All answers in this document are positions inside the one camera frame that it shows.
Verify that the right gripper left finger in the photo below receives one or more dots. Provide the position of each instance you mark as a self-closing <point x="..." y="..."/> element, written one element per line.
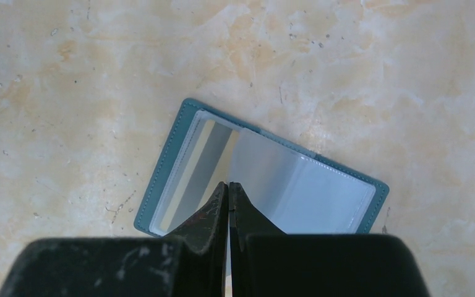
<point x="189" y="261"/>

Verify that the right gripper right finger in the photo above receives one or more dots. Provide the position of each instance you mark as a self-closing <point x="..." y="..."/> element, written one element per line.
<point x="265" y="261"/>

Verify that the teal leather card holder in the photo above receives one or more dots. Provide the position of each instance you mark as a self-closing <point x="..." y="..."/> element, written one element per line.
<point x="298" y="190"/>

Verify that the gold striped credit card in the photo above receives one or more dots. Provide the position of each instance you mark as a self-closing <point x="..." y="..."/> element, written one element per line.
<point x="204" y="165"/>

